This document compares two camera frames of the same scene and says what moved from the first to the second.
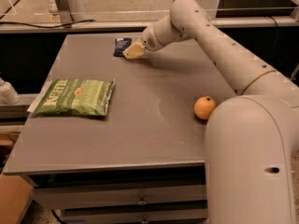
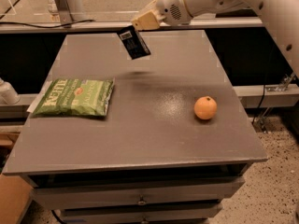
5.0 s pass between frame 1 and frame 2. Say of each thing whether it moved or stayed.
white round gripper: moved
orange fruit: stayed
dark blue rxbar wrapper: moved
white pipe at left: stayed
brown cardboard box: stayed
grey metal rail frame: stayed
